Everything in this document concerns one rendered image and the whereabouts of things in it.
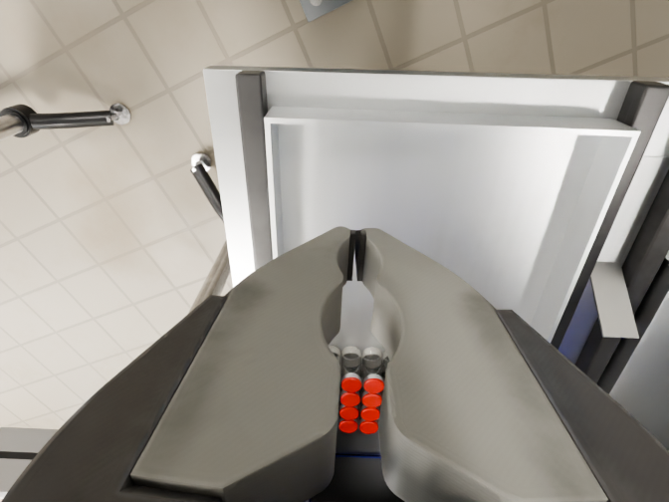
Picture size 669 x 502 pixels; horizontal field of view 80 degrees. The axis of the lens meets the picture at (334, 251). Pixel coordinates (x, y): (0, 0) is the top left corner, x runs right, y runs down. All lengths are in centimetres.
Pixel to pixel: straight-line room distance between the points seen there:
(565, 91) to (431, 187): 12
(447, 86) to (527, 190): 11
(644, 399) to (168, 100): 125
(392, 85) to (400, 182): 8
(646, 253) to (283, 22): 101
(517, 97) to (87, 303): 172
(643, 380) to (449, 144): 37
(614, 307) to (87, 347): 191
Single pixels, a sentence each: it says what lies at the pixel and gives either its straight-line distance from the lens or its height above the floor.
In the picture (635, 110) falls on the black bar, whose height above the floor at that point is 90.
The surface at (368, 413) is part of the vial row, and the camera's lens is 46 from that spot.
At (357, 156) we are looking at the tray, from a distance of 34.
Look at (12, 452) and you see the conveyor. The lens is 78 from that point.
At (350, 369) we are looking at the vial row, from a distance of 43.
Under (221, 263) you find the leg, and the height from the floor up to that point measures 33.
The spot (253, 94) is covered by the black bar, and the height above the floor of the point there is 90.
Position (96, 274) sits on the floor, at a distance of 175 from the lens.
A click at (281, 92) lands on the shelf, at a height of 88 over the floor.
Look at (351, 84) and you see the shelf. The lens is 32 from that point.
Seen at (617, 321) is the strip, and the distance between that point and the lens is 43.
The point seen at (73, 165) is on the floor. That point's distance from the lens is 155.
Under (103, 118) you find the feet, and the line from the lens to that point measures 134.
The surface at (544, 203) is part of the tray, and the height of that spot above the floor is 88.
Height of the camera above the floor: 120
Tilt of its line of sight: 58 degrees down
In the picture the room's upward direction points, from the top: 177 degrees counter-clockwise
